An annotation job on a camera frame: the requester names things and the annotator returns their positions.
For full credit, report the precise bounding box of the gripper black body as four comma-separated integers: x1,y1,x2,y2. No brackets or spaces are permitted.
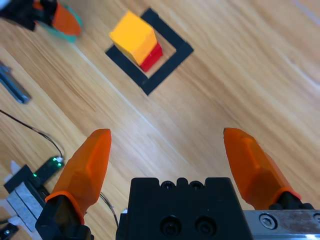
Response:
0,0,58,32

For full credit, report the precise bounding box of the green cube block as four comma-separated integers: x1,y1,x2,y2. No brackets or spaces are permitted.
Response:
41,6,84,44

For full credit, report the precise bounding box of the yellow cube block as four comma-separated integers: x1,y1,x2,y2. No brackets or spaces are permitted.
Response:
109,9,158,66

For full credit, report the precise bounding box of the red cube block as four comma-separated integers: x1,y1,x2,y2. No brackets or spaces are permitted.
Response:
139,42,164,73

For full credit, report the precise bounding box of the black module with green LEDs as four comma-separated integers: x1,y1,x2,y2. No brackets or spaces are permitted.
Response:
33,155,65,182

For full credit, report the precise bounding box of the grey metal bar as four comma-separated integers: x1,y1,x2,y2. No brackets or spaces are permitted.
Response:
0,61,33,105

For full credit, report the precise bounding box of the black tape square outline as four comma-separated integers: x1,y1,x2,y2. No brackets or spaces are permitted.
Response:
104,7,195,97

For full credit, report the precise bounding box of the right thin black wire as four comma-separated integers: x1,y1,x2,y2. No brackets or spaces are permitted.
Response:
0,109,65,159
98,193,120,229

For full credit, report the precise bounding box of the black bracket with grey foam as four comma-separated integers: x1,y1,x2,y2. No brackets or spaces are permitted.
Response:
3,163,51,233

